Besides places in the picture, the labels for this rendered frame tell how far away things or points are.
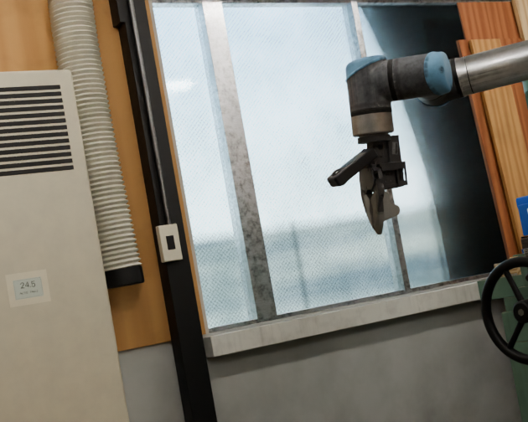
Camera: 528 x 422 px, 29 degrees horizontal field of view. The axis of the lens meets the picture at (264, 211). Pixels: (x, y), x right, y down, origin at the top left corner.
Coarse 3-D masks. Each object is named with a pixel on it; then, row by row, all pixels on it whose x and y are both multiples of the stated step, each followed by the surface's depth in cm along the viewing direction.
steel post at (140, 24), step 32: (128, 0) 369; (128, 32) 368; (128, 64) 370; (160, 96) 371; (160, 128) 369; (160, 160) 367; (160, 192) 365; (160, 224) 363; (160, 256) 361; (192, 288) 366; (192, 320) 364; (192, 352) 362; (192, 384) 360; (192, 416) 358
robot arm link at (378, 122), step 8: (384, 112) 217; (352, 120) 220; (360, 120) 217; (368, 120) 217; (376, 120) 216; (384, 120) 217; (392, 120) 219; (352, 128) 220; (360, 128) 218; (368, 128) 217; (376, 128) 216; (384, 128) 217; (392, 128) 219; (360, 136) 220
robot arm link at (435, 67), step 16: (400, 64) 215; (416, 64) 214; (432, 64) 212; (448, 64) 217; (400, 80) 214; (416, 80) 213; (432, 80) 213; (448, 80) 216; (400, 96) 217; (416, 96) 217; (432, 96) 220
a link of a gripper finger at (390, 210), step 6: (372, 198) 219; (384, 198) 219; (372, 204) 219; (384, 204) 219; (390, 204) 219; (384, 210) 219; (390, 210) 219; (396, 210) 220; (378, 216) 218; (384, 216) 219; (390, 216) 219; (378, 222) 218; (378, 228) 219
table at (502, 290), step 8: (480, 280) 302; (504, 280) 296; (520, 280) 291; (480, 288) 302; (496, 288) 298; (504, 288) 296; (520, 288) 280; (480, 296) 303; (496, 296) 298; (504, 296) 296; (512, 296) 294
